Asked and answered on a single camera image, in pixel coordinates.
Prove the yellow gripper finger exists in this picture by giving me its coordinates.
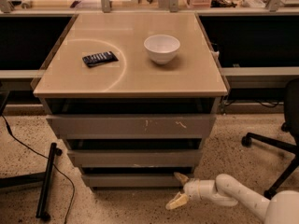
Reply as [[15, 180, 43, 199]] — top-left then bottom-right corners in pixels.
[[174, 172, 189, 185], [165, 192, 189, 210]]

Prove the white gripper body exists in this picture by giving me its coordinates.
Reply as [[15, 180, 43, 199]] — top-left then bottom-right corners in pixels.
[[183, 178, 203, 201]]

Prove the grey bottom drawer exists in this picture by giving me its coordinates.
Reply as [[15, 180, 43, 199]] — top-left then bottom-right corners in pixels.
[[81, 174, 181, 188]]

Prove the grey drawer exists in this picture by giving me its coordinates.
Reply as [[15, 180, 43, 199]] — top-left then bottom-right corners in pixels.
[[81, 174, 181, 188], [67, 149, 202, 168], [47, 114, 216, 139]]

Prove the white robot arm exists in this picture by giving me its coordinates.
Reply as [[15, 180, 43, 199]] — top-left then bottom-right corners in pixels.
[[165, 172, 299, 224]]

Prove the grey drawer cabinet beige top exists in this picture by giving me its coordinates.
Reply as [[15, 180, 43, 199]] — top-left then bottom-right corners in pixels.
[[34, 12, 228, 175]]

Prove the grey top drawer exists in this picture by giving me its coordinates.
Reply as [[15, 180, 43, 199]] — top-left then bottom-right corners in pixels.
[[47, 114, 216, 139]]

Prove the grey middle drawer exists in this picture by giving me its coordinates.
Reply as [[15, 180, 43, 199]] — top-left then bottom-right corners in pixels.
[[67, 149, 202, 168]]

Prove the black office chair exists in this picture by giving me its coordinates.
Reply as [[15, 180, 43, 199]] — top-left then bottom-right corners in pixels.
[[241, 78, 299, 199]]

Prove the white ceramic bowl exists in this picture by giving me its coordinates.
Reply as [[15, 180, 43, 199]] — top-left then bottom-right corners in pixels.
[[144, 35, 180, 64]]

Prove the black stand base with wheels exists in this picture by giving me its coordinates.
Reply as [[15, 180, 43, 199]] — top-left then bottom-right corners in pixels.
[[0, 143, 63, 221]]

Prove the dark snack packet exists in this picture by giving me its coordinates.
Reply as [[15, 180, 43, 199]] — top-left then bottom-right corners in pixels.
[[82, 51, 119, 67]]

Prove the long background workbench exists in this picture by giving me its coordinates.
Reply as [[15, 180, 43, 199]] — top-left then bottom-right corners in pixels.
[[0, 0, 299, 114]]

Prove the black floor cable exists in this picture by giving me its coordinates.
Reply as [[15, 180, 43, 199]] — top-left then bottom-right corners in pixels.
[[0, 114, 77, 224]]

